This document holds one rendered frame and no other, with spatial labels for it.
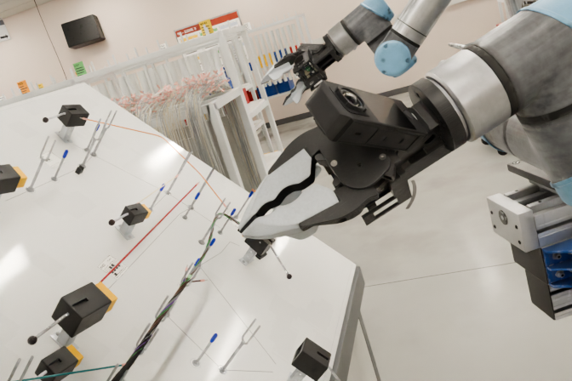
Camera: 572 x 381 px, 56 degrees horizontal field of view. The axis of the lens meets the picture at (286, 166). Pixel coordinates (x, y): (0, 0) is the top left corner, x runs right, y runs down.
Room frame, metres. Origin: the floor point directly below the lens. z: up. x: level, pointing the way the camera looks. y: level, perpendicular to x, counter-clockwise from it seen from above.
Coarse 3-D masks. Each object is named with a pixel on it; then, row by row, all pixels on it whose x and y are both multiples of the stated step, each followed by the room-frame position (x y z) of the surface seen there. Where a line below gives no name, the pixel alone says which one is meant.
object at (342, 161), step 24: (432, 96) 0.45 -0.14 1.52; (432, 120) 0.46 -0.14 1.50; (456, 120) 0.44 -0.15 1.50; (336, 144) 0.46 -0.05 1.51; (432, 144) 0.48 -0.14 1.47; (456, 144) 0.45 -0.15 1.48; (336, 168) 0.45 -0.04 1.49; (360, 168) 0.44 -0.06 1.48; (384, 168) 0.43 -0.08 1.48; (408, 168) 0.48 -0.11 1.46; (384, 192) 0.48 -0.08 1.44; (408, 192) 0.47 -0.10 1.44
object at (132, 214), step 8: (128, 208) 1.14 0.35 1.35; (136, 208) 1.15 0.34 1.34; (144, 208) 1.16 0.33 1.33; (120, 216) 1.12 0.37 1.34; (128, 216) 1.13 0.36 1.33; (136, 216) 1.13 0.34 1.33; (144, 216) 1.16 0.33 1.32; (112, 224) 1.10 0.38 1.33; (128, 224) 1.13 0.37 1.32; (120, 232) 1.16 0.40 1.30; (128, 232) 1.16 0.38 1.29
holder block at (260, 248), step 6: (246, 240) 1.26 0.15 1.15; (252, 240) 1.25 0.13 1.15; (258, 240) 1.25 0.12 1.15; (264, 240) 1.24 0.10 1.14; (270, 240) 1.26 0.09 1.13; (252, 246) 1.25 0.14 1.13; (258, 246) 1.25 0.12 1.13; (264, 246) 1.24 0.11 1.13; (258, 252) 1.25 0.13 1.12; (264, 252) 1.25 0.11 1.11
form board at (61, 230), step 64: (0, 128) 1.31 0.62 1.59; (64, 192) 1.20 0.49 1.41; (128, 192) 1.31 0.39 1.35; (192, 192) 1.45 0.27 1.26; (0, 256) 0.95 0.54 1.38; (64, 256) 1.02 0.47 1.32; (128, 256) 1.10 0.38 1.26; (192, 256) 1.20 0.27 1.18; (320, 256) 1.47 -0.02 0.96; (0, 320) 0.83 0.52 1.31; (128, 320) 0.94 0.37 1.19; (192, 320) 1.01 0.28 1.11; (256, 320) 1.10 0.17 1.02; (320, 320) 1.20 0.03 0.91
